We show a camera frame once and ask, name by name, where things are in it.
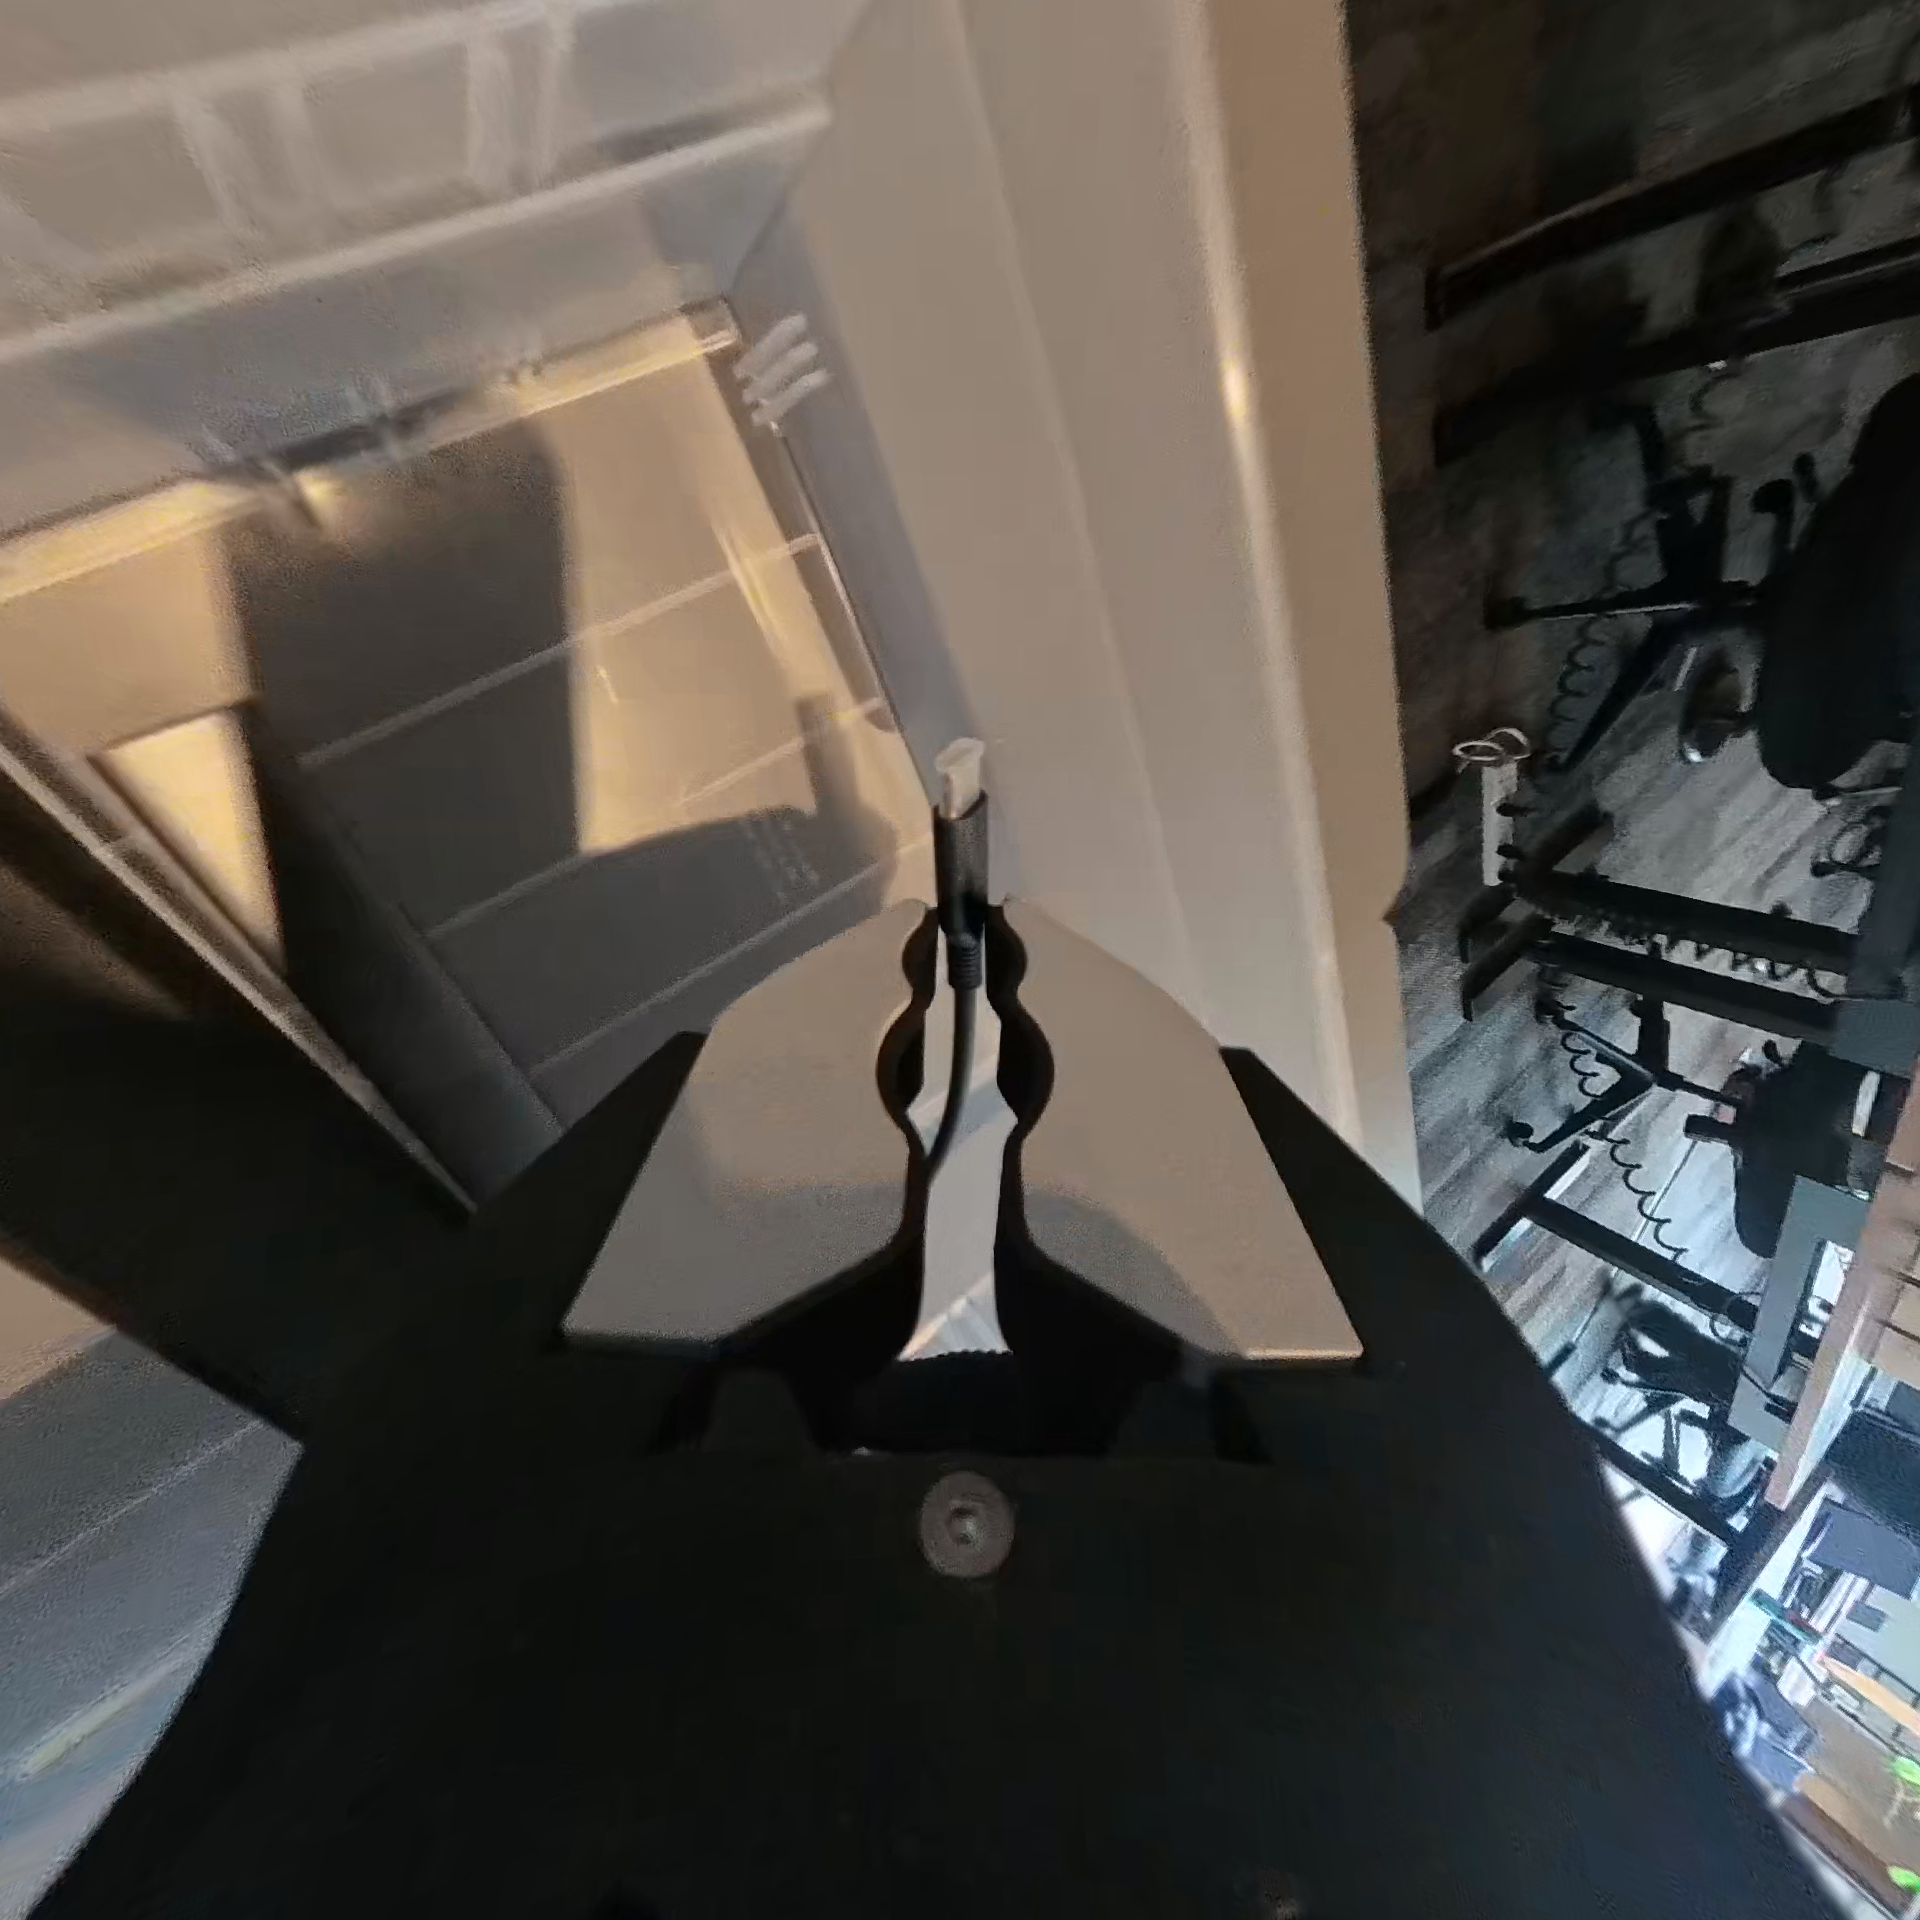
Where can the clear plastic bin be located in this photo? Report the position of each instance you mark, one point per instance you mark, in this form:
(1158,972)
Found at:
(1051,452)

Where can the black office chair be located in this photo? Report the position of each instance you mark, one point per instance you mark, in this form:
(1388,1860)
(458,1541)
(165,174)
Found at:
(1845,629)

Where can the wooden top office desk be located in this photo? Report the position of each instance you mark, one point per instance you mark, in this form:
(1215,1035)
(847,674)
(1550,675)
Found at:
(1862,1319)

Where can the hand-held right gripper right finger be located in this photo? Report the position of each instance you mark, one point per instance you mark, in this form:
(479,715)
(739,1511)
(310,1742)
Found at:
(1155,1202)

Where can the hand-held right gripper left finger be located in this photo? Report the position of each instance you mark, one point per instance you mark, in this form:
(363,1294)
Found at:
(750,1185)

